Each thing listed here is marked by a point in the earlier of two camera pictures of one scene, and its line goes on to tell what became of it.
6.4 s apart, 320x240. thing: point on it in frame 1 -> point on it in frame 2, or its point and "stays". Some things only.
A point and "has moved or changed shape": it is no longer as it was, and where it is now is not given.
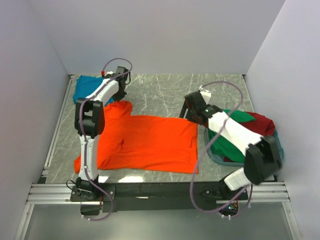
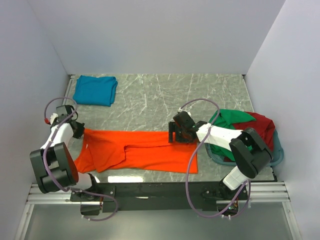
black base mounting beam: (149, 196) stays
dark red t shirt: (263, 126) stays
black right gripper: (183, 111) -> (174, 127)
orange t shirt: (145, 143) has moved or changed shape
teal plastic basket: (220, 160) stays
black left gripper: (119, 97) -> (80, 131)
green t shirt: (222, 145) stays
